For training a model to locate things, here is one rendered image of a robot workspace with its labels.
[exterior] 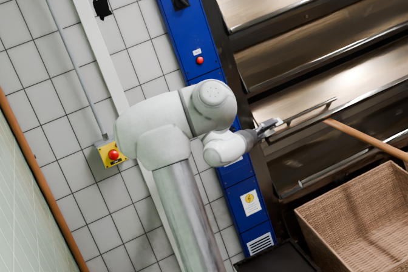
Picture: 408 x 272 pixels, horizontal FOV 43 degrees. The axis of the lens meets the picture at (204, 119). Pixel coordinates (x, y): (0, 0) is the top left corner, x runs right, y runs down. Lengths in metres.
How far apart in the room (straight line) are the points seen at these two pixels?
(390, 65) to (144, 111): 1.46
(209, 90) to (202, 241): 0.37
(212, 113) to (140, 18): 0.82
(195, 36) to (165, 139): 0.82
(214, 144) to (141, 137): 0.57
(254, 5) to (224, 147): 0.63
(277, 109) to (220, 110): 1.00
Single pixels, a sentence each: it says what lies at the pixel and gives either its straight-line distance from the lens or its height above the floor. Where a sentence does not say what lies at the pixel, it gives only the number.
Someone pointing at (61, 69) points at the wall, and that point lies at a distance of 1.99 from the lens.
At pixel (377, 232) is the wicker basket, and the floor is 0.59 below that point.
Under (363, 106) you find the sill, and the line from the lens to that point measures 2.51.
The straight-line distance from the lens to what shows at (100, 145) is 2.00.
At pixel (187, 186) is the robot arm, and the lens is 1.31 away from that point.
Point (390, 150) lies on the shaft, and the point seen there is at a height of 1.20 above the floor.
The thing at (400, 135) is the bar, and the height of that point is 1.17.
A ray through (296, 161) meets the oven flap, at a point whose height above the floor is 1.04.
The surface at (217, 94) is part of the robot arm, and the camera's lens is 1.27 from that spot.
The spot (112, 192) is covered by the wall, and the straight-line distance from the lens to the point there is 2.14.
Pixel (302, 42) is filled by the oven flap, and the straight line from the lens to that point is 2.28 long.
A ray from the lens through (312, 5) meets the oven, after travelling 2.28.
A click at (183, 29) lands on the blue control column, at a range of 2.02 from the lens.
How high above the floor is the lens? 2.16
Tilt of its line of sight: 20 degrees down
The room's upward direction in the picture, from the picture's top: 19 degrees counter-clockwise
